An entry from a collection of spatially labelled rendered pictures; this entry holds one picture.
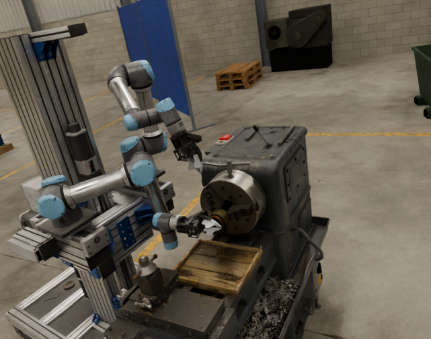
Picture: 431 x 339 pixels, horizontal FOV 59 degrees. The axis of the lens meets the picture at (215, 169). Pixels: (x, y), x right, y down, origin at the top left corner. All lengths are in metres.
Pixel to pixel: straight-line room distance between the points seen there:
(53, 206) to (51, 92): 0.61
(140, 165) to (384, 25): 10.19
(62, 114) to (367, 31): 10.10
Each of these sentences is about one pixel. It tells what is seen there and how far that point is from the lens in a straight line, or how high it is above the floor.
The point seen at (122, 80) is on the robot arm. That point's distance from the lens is 1.99.
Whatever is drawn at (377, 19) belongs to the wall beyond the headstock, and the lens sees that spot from 11.45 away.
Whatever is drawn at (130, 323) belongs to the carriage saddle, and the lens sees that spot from 1.67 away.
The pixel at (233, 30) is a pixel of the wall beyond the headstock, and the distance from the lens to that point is 12.54.
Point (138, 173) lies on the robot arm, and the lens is 1.70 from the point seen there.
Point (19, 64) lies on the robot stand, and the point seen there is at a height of 1.91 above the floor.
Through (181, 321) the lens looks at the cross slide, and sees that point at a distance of 1.51.
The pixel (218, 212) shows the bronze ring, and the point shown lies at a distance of 1.78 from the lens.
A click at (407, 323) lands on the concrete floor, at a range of 2.82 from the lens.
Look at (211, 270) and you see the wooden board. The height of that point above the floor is 0.89.
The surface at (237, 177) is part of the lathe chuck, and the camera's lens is 1.83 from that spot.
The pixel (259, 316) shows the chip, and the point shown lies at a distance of 2.06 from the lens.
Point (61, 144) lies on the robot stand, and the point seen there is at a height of 1.48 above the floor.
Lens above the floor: 2.01
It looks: 23 degrees down
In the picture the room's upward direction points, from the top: 11 degrees counter-clockwise
